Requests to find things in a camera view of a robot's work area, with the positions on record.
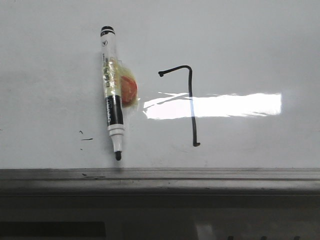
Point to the white whiteboard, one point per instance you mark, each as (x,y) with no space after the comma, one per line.
(221,83)

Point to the orange magnet taped to marker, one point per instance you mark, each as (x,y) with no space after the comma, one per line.
(128,85)

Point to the grey aluminium whiteboard frame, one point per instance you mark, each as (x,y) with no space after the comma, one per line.
(159,181)

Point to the black and white whiteboard marker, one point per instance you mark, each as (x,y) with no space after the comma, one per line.
(112,89)

